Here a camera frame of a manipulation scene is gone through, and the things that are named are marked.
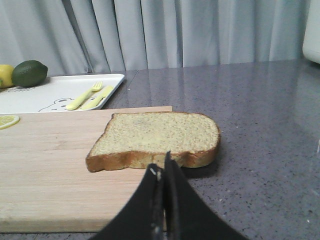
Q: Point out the yellow plastic knife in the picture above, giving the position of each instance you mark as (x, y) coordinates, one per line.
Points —
(93, 103)

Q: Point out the yellow plastic fork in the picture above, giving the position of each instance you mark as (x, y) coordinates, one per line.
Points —
(79, 99)

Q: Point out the lemon slice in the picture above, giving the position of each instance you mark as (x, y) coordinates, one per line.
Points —
(7, 121)

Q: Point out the green lime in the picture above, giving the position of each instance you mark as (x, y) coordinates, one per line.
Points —
(29, 73)

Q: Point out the grey curtain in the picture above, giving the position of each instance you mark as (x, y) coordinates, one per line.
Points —
(94, 36)

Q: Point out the white appliance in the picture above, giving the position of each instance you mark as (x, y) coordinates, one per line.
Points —
(311, 41)

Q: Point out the wooden cutting board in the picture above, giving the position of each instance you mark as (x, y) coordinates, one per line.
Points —
(44, 182)

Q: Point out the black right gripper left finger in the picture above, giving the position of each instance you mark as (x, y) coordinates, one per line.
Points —
(142, 218)

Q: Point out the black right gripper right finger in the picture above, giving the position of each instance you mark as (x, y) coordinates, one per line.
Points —
(187, 216)

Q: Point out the front yellow lemon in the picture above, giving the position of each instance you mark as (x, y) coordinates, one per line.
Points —
(6, 72)

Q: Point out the bread slice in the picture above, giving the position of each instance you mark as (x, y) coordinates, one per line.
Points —
(135, 140)

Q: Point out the white rectangular tray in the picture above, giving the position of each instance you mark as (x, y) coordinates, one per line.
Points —
(55, 93)

